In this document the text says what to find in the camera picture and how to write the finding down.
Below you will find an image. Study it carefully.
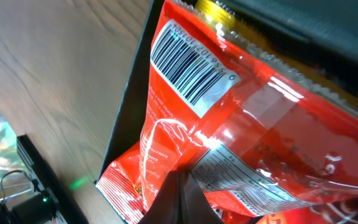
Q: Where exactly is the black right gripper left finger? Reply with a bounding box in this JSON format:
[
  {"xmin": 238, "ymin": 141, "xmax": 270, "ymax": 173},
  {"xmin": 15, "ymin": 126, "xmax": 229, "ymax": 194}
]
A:
[{"xmin": 139, "ymin": 171, "xmax": 180, "ymax": 224}]

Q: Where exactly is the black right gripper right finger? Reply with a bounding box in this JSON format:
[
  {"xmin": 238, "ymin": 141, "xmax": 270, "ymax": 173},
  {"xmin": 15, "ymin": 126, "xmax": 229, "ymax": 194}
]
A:
[{"xmin": 180, "ymin": 172, "xmax": 224, "ymax": 224}]

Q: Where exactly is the red candy bag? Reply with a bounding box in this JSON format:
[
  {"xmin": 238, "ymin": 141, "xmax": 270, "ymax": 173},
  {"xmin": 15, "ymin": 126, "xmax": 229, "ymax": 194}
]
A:
[{"xmin": 96, "ymin": 0, "xmax": 358, "ymax": 224}]

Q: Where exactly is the black gift box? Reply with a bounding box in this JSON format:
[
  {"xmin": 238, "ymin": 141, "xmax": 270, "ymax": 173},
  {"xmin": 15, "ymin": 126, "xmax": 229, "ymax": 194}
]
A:
[{"xmin": 94, "ymin": 0, "xmax": 358, "ymax": 224}]

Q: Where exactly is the yellow Hacks candy bag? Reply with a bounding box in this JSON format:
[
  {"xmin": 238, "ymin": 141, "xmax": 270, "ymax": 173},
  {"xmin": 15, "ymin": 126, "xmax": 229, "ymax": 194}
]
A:
[{"xmin": 195, "ymin": 1, "xmax": 358, "ymax": 115}]

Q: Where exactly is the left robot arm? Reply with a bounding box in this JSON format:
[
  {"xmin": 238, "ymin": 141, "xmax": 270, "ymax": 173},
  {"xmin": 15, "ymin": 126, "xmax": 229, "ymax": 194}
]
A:
[{"xmin": 0, "ymin": 194, "xmax": 57, "ymax": 224}]

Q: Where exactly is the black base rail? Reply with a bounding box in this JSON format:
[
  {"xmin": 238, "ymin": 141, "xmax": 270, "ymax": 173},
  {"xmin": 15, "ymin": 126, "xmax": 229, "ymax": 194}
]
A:
[{"xmin": 17, "ymin": 135, "xmax": 88, "ymax": 224}]

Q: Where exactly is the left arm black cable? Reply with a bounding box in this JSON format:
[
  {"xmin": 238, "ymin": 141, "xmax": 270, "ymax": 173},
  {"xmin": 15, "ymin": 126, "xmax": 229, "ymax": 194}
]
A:
[{"xmin": 0, "ymin": 169, "xmax": 42, "ymax": 205}]

